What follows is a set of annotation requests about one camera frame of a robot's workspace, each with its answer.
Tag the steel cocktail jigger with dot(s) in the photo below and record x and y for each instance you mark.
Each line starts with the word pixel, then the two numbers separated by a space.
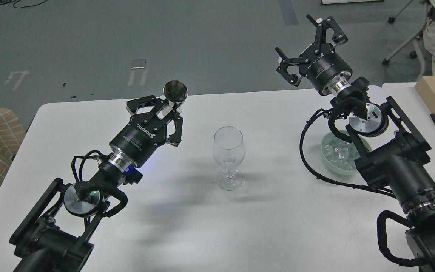
pixel 175 93

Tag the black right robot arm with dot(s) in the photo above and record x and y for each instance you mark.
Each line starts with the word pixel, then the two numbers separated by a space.
pixel 392 152

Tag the green bowl of ice cubes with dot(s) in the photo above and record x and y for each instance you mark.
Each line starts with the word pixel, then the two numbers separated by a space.
pixel 338 155

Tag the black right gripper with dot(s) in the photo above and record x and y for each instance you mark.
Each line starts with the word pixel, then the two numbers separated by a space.
pixel 325 68

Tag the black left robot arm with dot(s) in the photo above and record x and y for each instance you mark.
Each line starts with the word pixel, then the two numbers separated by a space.
pixel 55 235

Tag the clear wine glass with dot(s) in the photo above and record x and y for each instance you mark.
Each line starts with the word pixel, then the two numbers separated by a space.
pixel 229 153

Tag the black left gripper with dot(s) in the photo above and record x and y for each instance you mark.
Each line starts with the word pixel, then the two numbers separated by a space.
pixel 145 132

